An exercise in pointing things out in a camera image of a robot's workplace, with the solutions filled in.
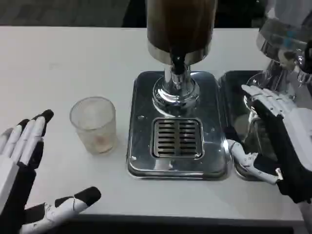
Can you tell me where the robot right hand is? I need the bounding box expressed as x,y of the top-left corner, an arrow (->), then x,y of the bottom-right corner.
228,84 -> 312,205

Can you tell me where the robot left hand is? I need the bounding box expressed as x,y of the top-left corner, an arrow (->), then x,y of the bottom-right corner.
0,109 -> 102,234

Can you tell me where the clear ribbed glass cup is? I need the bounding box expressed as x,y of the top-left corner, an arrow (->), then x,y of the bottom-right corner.
69,97 -> 117,155

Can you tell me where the steel drip tray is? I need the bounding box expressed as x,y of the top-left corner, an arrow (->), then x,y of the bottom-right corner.
218,70 -> 312,182
126,70 -> 234,181

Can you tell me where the black tap of clear dispenser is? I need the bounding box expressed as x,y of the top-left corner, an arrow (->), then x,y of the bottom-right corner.
294,40 -> 312,84

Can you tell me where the clear steel drink dispenser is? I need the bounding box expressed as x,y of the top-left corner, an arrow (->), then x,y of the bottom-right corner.
243,0 -> 312,104

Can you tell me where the slotted steel drain grid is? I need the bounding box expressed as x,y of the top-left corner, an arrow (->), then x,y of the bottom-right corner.
152,117 -> 205,159

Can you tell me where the black tap of brown dispenser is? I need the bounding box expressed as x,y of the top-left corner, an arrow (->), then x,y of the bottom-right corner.
170,55 -> 187,75

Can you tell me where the drink dispenser with brown drink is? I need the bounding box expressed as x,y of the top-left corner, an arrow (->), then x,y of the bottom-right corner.
146,0 -> 217,107

